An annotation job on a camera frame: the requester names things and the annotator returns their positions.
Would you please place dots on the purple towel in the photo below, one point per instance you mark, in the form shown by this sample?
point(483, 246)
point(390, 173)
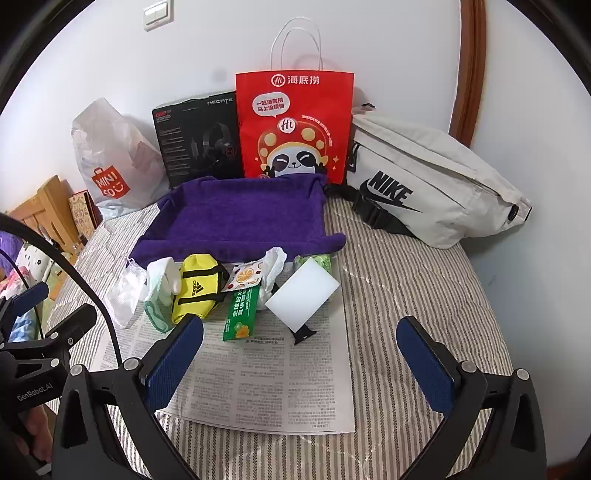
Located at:
point(240, 221)

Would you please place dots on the green stick packet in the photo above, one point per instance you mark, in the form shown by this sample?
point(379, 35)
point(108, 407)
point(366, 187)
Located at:
point(238, 318)

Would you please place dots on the small black plastic piece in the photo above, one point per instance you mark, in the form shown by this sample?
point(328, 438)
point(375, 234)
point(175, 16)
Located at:
point(301, 334)

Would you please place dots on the white tissue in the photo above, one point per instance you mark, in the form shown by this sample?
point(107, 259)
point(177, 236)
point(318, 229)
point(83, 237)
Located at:
point(272, 267)

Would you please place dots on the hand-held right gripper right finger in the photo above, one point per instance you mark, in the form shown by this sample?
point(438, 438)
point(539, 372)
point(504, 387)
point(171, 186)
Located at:
point(425, 364)

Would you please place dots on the white sponge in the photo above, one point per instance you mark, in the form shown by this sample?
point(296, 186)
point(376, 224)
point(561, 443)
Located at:
point(302, 295)

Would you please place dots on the white waist bag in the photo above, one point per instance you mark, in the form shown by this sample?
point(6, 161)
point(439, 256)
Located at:
point(438, 184)

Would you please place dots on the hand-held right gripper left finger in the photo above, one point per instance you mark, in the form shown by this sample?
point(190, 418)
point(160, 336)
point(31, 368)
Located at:
point(173, 355)

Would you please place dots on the wooden chair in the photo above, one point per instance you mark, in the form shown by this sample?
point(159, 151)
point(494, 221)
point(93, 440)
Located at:
point(46, 207)

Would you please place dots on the white light switch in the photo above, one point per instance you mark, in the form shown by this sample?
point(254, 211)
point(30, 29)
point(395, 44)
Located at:
point(156, 14)

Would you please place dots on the person's left hand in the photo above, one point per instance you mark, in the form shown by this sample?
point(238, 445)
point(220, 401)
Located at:
point(36, 434)

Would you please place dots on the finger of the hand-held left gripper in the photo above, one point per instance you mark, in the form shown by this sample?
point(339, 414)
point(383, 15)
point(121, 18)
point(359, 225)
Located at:
point(71, 323)
point(27, 297)

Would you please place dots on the orange print snack packet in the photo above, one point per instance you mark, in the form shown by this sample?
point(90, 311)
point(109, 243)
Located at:
point(242, 276)

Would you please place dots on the green tissue pack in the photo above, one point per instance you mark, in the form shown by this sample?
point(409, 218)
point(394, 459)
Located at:
point(323, 263)

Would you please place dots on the yellow mini duffel bag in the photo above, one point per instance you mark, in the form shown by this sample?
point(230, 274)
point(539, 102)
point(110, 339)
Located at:
point(198, 286)

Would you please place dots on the patterned box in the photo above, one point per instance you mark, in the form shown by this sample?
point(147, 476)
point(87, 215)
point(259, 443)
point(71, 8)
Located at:
point(83, 212)

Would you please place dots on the wooden door frame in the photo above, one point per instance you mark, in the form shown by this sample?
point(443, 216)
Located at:
point(471, 69)

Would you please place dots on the newspaper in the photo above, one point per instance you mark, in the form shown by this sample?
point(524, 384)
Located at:
point(277, 378)

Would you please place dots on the red paper bag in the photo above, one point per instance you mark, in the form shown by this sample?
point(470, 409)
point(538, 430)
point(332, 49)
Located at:
point(295, 120)

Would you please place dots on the black headset box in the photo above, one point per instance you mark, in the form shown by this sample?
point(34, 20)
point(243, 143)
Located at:
point(198, 138)

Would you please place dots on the white plastic shopping bag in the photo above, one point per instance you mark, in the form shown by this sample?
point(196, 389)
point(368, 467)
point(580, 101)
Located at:
point(115, 152)

